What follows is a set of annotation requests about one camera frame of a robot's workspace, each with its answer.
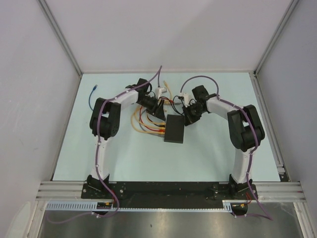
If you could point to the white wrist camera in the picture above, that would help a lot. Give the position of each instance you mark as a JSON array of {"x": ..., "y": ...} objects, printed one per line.
[
  {"x": 159, "y": 91},
  {"x": 185, "y": 98}
]

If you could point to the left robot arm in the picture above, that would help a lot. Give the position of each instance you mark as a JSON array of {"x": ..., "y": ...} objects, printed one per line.
[{"x": 105, "y": 122}]

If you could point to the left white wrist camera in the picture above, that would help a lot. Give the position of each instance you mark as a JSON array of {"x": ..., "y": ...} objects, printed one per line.
[{"x": 159, "y": 91}]

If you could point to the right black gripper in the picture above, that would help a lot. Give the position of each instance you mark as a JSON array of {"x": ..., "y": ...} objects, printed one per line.
[{"x": 189, "y": 119}]

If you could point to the white slotted cable duct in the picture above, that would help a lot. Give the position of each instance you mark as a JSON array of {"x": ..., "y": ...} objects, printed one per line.
[{"x": 102, "y": 207}]

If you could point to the left aluminium corner post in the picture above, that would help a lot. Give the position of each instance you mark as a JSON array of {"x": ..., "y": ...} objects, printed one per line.
[{"x": 59, "y": 35}]

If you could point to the loose yellow ethernet plug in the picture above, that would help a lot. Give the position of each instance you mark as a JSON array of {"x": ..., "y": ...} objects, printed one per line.
[{"x": 170, "y": 93}]

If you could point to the black network switch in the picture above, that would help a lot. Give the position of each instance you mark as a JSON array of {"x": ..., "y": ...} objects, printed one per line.
[{"x": 174, "y": 129}]

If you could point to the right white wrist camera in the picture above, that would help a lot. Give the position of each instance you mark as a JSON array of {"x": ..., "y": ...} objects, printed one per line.
[{"x": 185, "y": 98}]

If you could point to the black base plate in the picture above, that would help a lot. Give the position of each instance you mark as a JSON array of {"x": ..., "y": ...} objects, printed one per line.
[{"x": 172, "y": 195}]

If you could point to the right aluminium corner post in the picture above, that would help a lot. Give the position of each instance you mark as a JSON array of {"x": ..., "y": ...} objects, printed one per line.
[{"x": 277, "y": 33}]

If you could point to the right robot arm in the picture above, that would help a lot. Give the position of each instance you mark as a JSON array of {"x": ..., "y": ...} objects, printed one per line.
[{"x": 245, "y": 130}]

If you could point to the aluminium corner post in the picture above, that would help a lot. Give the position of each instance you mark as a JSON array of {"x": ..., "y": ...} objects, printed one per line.
[
  {"x": 277, "y": 33},
  {"x": 59, "y": 35}
]

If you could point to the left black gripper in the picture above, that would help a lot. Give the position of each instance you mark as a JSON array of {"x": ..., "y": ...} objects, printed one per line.
[{"x": 156, "y": 110}]

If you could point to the right aluminium side rail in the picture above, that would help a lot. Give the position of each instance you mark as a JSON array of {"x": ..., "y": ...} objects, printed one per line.
[{"x": 282, "y": 171}]

